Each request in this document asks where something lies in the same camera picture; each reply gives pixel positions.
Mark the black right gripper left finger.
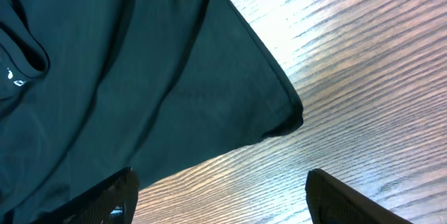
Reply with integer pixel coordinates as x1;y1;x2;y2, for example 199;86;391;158
33;167;139;224

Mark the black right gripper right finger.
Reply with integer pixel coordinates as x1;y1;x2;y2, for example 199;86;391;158
305;169;411;224

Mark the black t-shirt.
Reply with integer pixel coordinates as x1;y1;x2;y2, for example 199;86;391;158
1;0;303;223

